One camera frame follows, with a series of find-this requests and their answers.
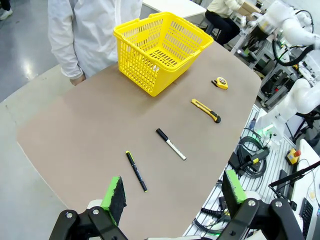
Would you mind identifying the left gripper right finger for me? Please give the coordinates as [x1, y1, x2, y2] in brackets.
[217, 169, 306, 240]

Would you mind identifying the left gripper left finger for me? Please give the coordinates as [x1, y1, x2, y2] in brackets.
[48, 176, 128, 240]

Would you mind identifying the black white marker pen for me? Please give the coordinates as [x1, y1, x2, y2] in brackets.
[155, 128, 187, 161]

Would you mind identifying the person's right forearm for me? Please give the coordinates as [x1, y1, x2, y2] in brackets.
[47, 24, 86, 80]

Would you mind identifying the yellow plastic shopping basket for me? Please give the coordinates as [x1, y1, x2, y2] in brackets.
[112, 11, 215, 98]

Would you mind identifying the person in white coat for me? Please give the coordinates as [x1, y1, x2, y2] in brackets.
[47, 0, 143, 81]

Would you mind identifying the seated person in pale top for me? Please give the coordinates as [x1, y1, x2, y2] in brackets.
[204, 0, 251, 47]

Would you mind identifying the person's right hand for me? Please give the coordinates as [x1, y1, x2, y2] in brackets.
[69, 73, 87, 87]

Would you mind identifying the black yellow highlighter pen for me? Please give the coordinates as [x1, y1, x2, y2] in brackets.
[125, 150, 149, 193]

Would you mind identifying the yellow emergency stop box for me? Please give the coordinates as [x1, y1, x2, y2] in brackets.
[285, 148, 301, 166]

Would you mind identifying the black keyboard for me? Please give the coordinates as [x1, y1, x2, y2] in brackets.
[299, 197, 314, 240]

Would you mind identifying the white desk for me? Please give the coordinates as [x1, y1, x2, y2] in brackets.
[289, 138, 320, 240]

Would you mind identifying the yellow black utility knife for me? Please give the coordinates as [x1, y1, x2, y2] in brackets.
[191, 98, 222, 124]

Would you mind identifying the yellow tape measure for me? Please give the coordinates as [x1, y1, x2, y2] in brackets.
[211, 76, 229, 91]

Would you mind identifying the brown cardboard box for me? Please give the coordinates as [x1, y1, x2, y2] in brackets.
[237, 0, 262, 16]

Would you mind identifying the white table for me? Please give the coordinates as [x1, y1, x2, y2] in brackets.
[142, 0, 207, 19]

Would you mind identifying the bystander's white shoe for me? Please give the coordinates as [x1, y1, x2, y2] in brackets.
[0, 0, 14, 21]

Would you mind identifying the black coiled cable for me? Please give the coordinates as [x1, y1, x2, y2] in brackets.
[236, 134, 270, 180]

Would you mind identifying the grey enabling switch handle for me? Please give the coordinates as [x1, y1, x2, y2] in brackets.
[243, 146, 270, 167]

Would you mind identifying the aluminium slotted base plate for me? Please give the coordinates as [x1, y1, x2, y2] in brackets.
[183, 103, 301, 240]

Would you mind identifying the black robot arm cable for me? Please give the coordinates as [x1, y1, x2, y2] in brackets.
[271, 9, 316, 67]

